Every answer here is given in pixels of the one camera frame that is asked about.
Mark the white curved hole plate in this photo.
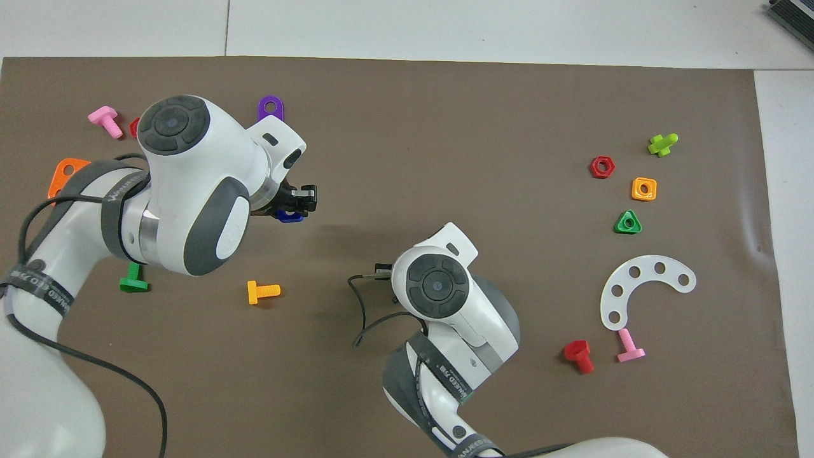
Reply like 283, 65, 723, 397
600, 255, 697, 331

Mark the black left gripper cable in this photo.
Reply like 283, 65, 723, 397
0, 153, 169, 458

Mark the brown table mat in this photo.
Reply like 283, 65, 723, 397
0, 56, 799, 458

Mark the red plastic screw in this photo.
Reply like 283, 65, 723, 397
563, 340, 595, 375

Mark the purple four-hole plate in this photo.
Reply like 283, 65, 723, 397
257, 95, 284, 123

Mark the orange heart hole plate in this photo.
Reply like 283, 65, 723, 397
48, 158, 91, 207

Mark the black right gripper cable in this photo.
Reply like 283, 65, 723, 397
348, 274, 428, 349

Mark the dark ribbed device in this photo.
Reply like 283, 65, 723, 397
766, 0, 814, 52

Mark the lime green cross screw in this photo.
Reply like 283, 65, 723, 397
647, 133, 679, 157

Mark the pink plastic screw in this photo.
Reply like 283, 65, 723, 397
88, 106, 123, 139
616, 328, 646, 363

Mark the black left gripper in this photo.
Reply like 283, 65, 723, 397
270, 183, 317, 216

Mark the orange plastic screw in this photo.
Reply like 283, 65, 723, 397
247, 280, 281, 305

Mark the green triangle nut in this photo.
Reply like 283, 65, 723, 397
614, 209, 643, 235

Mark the green plastic screw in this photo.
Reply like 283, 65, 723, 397
119, 262, 149, 293

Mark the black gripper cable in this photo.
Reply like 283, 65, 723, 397
0, 153, 169, 458
348, 274, 428, 349

